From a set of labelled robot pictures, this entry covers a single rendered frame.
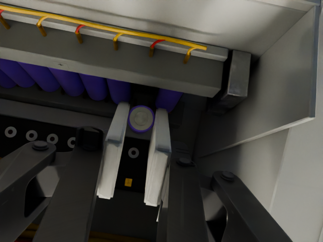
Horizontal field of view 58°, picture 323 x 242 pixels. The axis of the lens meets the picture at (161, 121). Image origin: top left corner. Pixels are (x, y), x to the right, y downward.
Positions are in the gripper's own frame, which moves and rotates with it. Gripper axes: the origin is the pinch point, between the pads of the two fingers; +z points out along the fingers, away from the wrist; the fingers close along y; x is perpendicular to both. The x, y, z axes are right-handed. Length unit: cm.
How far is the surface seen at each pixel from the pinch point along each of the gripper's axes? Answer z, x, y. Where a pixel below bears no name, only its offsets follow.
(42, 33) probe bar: 1.8, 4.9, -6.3
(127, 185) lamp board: 10.1, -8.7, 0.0
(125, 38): 1.9, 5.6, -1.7
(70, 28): 2.0, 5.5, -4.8
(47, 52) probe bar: 1.6, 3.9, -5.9
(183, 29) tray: 1.2, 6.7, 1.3
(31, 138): 11.9, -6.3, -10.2
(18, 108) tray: 12.9, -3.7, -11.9
